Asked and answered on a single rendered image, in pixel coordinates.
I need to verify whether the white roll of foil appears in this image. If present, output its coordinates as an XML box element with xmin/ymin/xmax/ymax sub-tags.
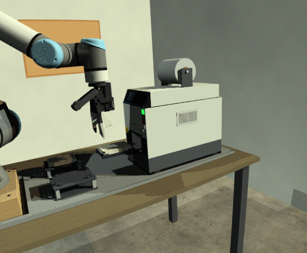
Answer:
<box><xmin>157</xmin><ymin>58</ymin><xmax>196</xmax><ymax>84</ymax></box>

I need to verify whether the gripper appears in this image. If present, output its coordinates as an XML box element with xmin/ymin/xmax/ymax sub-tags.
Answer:
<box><xmin>88</xmin><ymin>82</ymin><xmax>115</xmax><ymax>139</ymax></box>

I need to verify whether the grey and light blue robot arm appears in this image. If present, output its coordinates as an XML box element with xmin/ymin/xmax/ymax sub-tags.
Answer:
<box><xmin>0</xmin><ymin>11</ymin><xmax>108</xmax><ymax>148</ymax></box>

